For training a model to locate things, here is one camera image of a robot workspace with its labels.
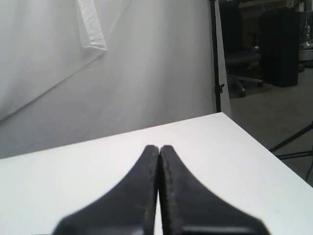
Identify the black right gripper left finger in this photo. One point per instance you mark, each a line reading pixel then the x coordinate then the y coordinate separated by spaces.
pixel 127 209

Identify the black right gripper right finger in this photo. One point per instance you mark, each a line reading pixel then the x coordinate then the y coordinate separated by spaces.
pixel 189 208

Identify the black backdrop stand pole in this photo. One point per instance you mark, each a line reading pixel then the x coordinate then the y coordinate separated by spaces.
pixel 218 89

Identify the black tripod legs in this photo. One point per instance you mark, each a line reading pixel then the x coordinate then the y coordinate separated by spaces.
pixel 292 155

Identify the white backdrop cloth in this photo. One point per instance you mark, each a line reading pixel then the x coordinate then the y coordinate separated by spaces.
pixel 159 69

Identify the black office chair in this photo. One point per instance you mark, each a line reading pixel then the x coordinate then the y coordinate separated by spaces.
pixel 236 56

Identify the black cabinet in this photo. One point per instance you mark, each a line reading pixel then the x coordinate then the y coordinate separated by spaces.
pixel 279 46

